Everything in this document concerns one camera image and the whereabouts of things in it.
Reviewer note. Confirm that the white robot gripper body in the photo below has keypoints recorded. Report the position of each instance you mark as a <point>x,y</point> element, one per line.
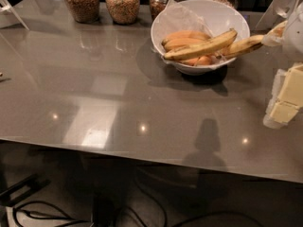
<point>294,37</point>

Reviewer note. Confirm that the white stand left edge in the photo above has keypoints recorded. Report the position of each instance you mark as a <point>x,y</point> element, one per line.
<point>9,16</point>

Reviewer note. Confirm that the black floor bracket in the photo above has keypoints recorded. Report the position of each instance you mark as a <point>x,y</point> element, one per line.
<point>22,190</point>

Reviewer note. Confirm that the orange banana top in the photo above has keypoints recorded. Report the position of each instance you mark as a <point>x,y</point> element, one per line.
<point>192,34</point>

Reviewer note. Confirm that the white ceramic bowl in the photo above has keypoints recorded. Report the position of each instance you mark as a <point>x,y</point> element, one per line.
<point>238,23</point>

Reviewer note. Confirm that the clear plastic bag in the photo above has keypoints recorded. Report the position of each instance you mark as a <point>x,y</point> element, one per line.
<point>208,16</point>

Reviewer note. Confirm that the yellow banana right side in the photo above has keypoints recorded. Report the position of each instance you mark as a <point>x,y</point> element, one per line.
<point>242,47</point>

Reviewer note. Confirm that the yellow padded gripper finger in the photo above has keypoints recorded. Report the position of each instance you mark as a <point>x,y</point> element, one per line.
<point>287,97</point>
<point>275,36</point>

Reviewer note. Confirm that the orange banana bottom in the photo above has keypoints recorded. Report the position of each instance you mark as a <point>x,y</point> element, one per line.
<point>204,60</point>

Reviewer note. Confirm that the long yellow banana front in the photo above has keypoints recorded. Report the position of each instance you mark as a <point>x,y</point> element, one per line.
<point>204,48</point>

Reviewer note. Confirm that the orange banana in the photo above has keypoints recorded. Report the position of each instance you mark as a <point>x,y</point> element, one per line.
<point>204,60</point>
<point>192,34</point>
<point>179,42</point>

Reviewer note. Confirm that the glass jar of grains left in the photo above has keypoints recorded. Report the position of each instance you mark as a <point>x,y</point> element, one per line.
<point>83,11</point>

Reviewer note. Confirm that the white card stand right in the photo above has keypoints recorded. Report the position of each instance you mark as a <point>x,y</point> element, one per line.
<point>279,10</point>

